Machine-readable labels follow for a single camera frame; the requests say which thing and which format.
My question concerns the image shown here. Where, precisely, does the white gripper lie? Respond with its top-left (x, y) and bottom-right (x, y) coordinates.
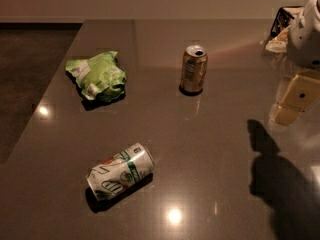
top-left (272, 0), bottom-right (320, 126)

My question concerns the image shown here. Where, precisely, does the white green 7up can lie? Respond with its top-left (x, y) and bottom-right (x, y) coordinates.
top-left (86, 143), bottom-right (154, 201)

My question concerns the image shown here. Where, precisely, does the orange soda can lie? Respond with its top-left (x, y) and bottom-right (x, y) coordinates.
top-left (179, 45), bottom-right (208, 95)

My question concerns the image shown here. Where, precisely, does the green chip bag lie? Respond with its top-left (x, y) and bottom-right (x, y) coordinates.
top-left (65, 51), bottom-right (127, 102)

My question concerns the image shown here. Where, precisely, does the black wire basket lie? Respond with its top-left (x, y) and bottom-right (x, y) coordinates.
top-left (270, 6), bottom-right (304, 38)

